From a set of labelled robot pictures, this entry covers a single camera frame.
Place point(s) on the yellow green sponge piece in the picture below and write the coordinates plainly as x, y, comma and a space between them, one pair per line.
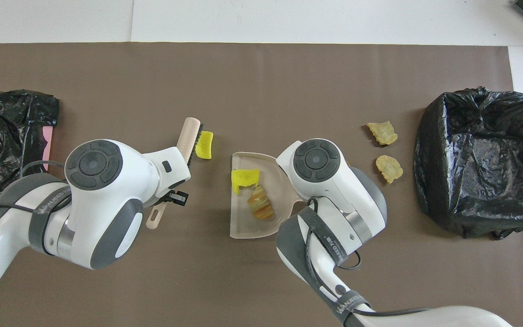
204, 145
243, 177

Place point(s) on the beige hand brush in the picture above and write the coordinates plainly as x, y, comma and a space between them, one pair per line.
188, 136

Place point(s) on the beige plastic dustpan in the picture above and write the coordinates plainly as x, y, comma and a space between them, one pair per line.
243, 218

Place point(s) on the striped orange beige sponge roll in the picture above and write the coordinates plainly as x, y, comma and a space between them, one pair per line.
261, 204

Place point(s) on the beige sponge piece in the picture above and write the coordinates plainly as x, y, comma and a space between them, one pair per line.
389, 169
383, 133

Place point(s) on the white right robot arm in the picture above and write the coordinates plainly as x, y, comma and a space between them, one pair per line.
316, 161

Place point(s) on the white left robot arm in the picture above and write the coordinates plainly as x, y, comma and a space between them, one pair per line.
93, 163

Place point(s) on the pink bin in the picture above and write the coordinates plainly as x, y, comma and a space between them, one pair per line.
47, 141

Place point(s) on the brown table mat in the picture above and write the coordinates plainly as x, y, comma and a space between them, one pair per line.
261, 68

